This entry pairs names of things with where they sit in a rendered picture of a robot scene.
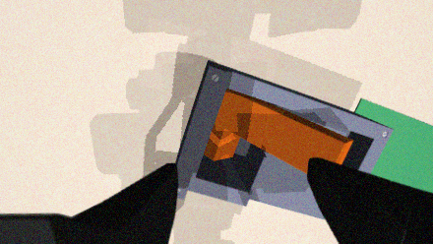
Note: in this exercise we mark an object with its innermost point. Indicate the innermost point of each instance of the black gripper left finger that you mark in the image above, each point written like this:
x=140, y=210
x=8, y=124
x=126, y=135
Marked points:
x=141, y=213

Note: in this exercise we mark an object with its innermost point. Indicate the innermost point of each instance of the orange l-shaped part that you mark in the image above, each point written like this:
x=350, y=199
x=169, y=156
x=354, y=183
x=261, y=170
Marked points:
x=281, y=133

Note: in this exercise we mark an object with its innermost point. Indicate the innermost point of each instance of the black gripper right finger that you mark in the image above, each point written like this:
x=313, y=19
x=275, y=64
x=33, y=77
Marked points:
x=363, y=208

